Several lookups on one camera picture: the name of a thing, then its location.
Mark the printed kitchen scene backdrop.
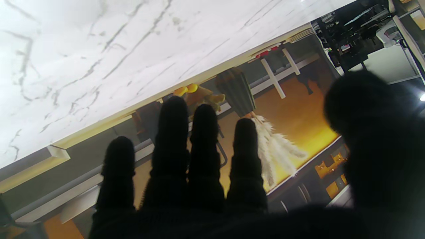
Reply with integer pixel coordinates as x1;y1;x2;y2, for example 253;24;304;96
0;32;352;239

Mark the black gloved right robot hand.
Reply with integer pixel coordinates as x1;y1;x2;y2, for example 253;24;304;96
88;70;425;239

